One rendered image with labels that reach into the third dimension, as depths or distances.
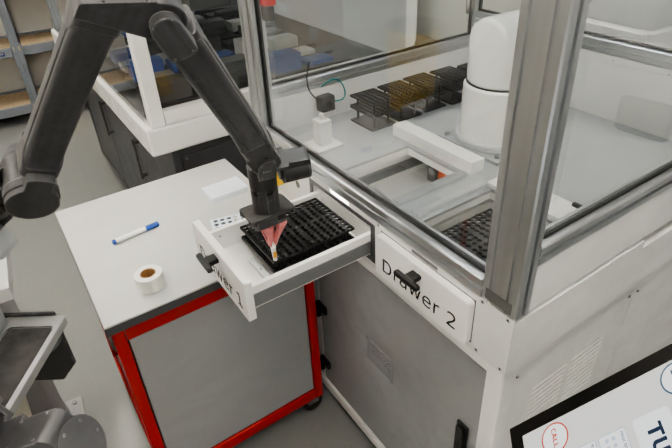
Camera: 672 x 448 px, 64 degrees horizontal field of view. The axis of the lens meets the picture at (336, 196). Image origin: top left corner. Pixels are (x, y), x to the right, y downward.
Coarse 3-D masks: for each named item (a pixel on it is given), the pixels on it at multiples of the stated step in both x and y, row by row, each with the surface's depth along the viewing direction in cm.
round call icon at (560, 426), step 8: (552, 424) 70; (560, 424) 69; (544, 432) 70; (552, 432) 69; (560, 432) 68; (568, 432) 67; (544, 440) 69; (552, 440) 68; (560, 440) 67; (568, 440) 66
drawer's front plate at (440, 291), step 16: (384, 240) 120; (384, 256) 122; (400, 256) 116; (384, 272) 124; (432, 272) 110; (400, 288) 121; (432, 288) 110; (448, 288) 106; (416, 304) 117; (432, 304) 112; (448, 304) 107; (464, 304) 103; (448, 320) 109; (464, 320) 104; (464, 336) 106
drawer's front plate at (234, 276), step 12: (204, 228) 127; (204, 240) 125; (216, 240) 123; (216, 252) 119; (216, 264) 123; (228, 264) 115; (216, 276) 127; (228, 276) 117; (240, 276) 111; (228, 288) 121; (240, 288) 112; (240, 300) 116; (252, 300) 113; (252, 312) 114
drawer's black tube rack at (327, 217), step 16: (304, 208) 138; (320, 208) 137; (288, 224) 133; (304, 224) 132; (320, 224) 131; (336, 224) 131; (288, 240) 126; (304, 240) 126; (320, 240) 126; (336, 240) 130; (288, 256) 121; (304, 256) 126; (272, 272) 122
